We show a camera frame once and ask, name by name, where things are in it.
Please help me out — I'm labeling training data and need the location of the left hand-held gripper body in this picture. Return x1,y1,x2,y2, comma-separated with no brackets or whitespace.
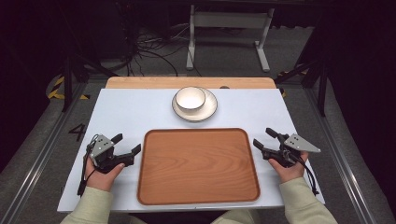
89,133,135,175

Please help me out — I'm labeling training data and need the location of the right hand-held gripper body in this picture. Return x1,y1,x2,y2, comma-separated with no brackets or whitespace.
262,133,322,169

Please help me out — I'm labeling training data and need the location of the person's left hand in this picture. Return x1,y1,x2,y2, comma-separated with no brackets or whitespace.
84,155,126,192

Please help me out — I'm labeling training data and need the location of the person's right hand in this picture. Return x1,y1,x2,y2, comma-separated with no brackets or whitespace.
268,150,309,185

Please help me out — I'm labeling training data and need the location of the white table board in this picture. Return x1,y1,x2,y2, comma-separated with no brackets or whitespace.
57,88,326,214

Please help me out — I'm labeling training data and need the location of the white plate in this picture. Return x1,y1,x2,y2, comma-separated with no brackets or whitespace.
171,87,219,122

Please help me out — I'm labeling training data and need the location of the wooden tray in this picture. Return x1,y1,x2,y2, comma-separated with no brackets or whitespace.
136,127,262,206

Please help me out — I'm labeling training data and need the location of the wooden table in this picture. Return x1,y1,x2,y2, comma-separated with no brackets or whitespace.
105,76,277,90

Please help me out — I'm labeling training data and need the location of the black tripod stand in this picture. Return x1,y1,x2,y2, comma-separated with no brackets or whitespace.
59,50,120,114
274,57,330,118

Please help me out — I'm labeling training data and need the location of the white bowl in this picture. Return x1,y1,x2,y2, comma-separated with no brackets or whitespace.
174,86,207,114

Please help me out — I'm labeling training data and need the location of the white metal stand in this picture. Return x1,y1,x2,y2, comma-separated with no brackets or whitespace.
185,4,276,74

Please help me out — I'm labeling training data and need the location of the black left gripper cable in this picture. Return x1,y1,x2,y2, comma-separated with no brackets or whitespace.
77,135,100,197

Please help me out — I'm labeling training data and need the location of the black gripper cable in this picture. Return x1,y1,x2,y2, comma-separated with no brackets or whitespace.
291,151,320,197
77,135,100,197

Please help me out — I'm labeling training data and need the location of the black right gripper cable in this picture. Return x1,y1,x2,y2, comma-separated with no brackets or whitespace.
291,151,320,197

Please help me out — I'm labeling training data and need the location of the aluminium floor rail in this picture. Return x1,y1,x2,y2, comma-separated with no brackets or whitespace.
303,87,377,224
0,82,89,224

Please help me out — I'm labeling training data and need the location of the tangle of black floor cables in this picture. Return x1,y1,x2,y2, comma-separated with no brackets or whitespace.
113,17,200,77

